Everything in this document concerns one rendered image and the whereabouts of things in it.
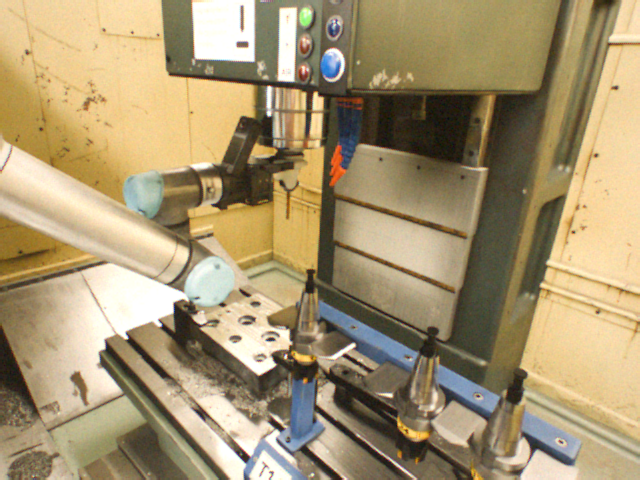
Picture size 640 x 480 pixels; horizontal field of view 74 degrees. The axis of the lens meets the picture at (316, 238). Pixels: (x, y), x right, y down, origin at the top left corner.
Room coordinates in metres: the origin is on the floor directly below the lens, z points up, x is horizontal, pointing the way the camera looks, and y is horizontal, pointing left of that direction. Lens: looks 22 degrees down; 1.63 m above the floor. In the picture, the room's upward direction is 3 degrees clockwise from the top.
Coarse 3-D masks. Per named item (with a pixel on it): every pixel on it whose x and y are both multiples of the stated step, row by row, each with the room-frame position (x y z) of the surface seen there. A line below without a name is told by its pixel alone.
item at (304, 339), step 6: (294, 318) 0.63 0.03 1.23; (294, 324) 0.61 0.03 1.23; (324, 324) 0.62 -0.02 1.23; (294, 330) 0.61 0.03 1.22; (318, 330) 0.60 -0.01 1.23; (324, 330) 0.60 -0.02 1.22; (294, 336) 0.61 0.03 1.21; (300, 336) 0.59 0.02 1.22; (306, 336) 0.58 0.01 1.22; (312, 336) 0.59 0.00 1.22; (318, 336) 0.59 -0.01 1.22; (300, 342) 0.59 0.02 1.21; (306, 342) 0.59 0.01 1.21; (312, 342) 0.59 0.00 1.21; (306, 348) 0.58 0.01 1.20
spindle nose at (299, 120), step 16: (256, 96) 0.85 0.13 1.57; (272, 96) 0.83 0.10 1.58; (288, 96) 0.82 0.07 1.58; (304, 96) 0.83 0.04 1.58; (256, 112) 0.85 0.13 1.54; (272, 112) 0.83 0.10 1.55; (288, 112) 0.82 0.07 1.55; (304, 112) 0.83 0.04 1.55; (320, 112) 0.85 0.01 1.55; (272, 128) 0.83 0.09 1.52; (288, 128) 0.82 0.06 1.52; (304, 128) 0.83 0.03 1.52; (320, 128) 0.85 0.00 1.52; (256, 144) 0.86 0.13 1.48; (272, 144) 0.83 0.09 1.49; (288, 144) 0.82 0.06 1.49; (304, 144) 0.83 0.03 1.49; (320, 144) 0.86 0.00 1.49
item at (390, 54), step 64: (256, 0) 0.65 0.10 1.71; (320, 0) 0.57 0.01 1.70; (384, 0) 0.56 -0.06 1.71; (448, 0) 0.67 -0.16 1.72; (512, 0) 0.82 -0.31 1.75; (192, 64) 0.77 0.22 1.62; (256, 64) 0.65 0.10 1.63; (384, 64) 0.57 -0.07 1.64; (448, 64) 0.69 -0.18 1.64; (512, 64) 0.87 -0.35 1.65
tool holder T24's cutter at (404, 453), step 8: (400, 432) 0.47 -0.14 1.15; (400, 440) 0.46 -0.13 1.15; (408, 440) 0.45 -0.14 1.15; (424, 440) 0.45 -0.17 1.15; (400, 448) 0.46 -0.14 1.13; (408, 448) 0.45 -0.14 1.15; (416, 448) 0.44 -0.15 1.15; (424, 448) 0.45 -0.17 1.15; (400, 456) 0.45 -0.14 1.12; (408, 456) 0.45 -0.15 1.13; (416, 456) 0.45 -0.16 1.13; (424, 456) 0.45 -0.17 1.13
